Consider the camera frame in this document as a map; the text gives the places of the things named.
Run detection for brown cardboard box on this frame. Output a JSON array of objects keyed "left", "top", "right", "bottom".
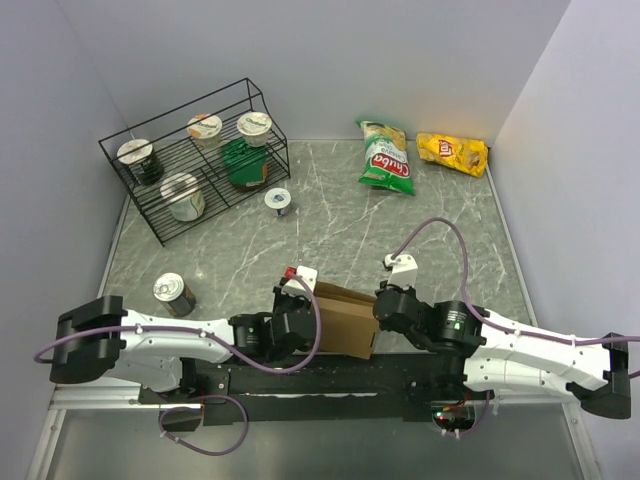
[{"left": 314, "top": 282, "right": 379, "bottom": 360}]

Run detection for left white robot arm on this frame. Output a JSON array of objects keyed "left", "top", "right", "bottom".
[{"left": 46, "top": 291, "right": 322, "bottom": 402}]

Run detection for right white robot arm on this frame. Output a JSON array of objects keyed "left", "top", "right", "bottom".
[{"left": 373, "top": 282, "right": 632, "bottom": 420}]

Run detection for small white yogurt cup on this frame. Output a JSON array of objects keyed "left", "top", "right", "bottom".
[{"left": 264, "top": 187, "right": 292, "bottom": 217}]

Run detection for dark tin can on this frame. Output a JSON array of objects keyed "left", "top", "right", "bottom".
[{"left": 152, "top": 272, "right": 196, "bottom": 317}]

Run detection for green Chuba chips bag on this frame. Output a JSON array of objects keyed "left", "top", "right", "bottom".
[{"left": 357, "top": 120, "right": 414, "bottom": 195}]

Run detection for white cup lower rack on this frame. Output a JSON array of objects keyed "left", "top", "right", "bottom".
[{"left": 160, "top": 173, "right": 206, "bottom": 222}]

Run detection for green snack bag in rack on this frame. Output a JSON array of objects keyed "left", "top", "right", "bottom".
[{"left": 222, "top": 138, "right": 268, "bottom": 192}]

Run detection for yellow Lays chips bag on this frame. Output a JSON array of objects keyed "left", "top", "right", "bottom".
[{"left": 416, "top": 132, "right": 489, "bottom": 178}]

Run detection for Chobani yogurt cup on rack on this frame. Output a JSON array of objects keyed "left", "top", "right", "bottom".
[{"left": 236, "top": 111, "right": 273, "bottom": 147}]

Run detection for orange yogurt cup on rack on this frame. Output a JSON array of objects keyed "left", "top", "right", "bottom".
[{"left": 186, "top": 114, "right": 223, "bottom": 150}]

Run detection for dark yogurt cup on rack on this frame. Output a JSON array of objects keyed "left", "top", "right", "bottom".
[{"left": 117, "top": 139, "right": 164, "bottom": 186}]

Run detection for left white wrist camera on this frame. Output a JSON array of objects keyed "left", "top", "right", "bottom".
[{"left": 282, "top": 266, "right": 318, "bottom": 296}]

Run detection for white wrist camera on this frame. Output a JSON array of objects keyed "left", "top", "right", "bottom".
[
  {"left": 282, "top": 266, "right": 318, "bottom": 296},
  {"left": 383, "top": 254, "right": 418, "bottom": 290}
]

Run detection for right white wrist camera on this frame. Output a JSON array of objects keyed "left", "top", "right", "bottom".
[{"left": 383, "top": 254, "right": 418, "bottom": 290}]

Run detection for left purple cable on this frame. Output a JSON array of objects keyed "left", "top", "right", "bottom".
[{"left": 33, "top": 272, "right": 324, "bottom": 456}]

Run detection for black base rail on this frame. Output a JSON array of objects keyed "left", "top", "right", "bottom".
[{"left": 138, "top": 353, "right": 495, "bottom": 426}]

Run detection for black wire rack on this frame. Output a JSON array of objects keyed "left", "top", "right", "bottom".
[{"left": 99, "top": 78, "right": 291, "bottom": 243}]

